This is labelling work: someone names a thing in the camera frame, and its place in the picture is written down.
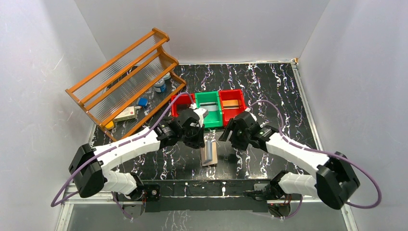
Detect beige leather card holder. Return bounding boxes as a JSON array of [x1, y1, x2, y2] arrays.
[[200, 140, 218, 167]]

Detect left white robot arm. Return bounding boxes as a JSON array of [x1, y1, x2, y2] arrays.
[[69, 108, 208, 200]]

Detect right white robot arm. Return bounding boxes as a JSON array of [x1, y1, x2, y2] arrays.
[[219, 111, 360, 209]]

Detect gold card in bin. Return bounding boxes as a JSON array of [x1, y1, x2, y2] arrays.
[[221, 99, 240, 109]]

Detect silver card in bin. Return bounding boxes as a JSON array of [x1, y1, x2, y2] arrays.
[[200, 102, 219, 112]]

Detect green plastic bin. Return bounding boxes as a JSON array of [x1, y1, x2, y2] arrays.
[[195, 91, 223, 128]]

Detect left red plastic bin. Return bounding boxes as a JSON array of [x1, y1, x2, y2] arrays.
[[171, 93, 195, 117]]

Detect red plastic bin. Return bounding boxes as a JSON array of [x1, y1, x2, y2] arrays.
[[171, 93, 195, 117], [218, 90, 247, 127]]

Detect right red plastic bin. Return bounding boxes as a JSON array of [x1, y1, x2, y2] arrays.
[[218, 90, 247, 127]]

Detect blue white round jar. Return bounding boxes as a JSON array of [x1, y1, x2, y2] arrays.
[[153, 78, 166, 93]]

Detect small blue cube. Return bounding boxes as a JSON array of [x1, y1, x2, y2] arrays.
[[136, 98, 149, 107]]

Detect small white red box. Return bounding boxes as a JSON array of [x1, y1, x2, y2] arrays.
[[113, 106, 142, 122]]

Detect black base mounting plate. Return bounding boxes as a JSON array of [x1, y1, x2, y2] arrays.
[[113, 179, 302, 220]]

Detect orange wooden shelf rack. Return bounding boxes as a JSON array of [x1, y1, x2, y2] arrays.
[[66, 28, 187, 141]]

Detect small yellow object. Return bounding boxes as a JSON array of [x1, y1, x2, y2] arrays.
[[105, 121, 115, 130]]

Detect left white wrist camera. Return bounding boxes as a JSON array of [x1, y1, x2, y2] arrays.
[[189, 103, 208, 122]]

